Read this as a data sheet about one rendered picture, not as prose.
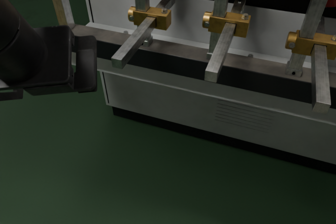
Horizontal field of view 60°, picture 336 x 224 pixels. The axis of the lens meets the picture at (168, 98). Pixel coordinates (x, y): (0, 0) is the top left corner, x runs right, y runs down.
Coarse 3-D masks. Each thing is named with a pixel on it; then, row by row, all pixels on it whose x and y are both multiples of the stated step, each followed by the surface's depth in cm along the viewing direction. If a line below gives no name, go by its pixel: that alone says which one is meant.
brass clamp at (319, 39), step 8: (288, 32) 85; (296, 32) 83; (288, 40) 82; (296, 40) 81; (304, 40) 81; (312, 40) 80; (320, 40) 80; (328, 40) 80; (288, 48) 84; (296, 48) 83; (304, 48) 82; (312, 48) 81; (328, 48) 80; (328, 56) 81
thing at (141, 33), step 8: (168, 0) 101; (168, 8) 102; (144, 24) 89; (152, 24) 91; (136, 32) 85; (144, 32) 86; (128, 40) 82; (136, 40) 82; (120, 48) 79; (128, 48) 79; (136, 48) 83; (112, 56) 76; (120, 56) 76; (128, 56) 79; (112, 64) 77; (120, 64) 76
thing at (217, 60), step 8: (240, 0) 96; (232, 8) 92; (240, 8) 92; (232, 24) 84; (224, 32) 81; (232, 32) 81; (224, 40) 78; (216, 48) 75; (224, 48) 75; (216, 56) 72; (224, 56) 74; (208, 64) 70; (216, 64) 70; (208, 72) 68; (216, 72) 67; (208, 80) 70; (216, 80) 69
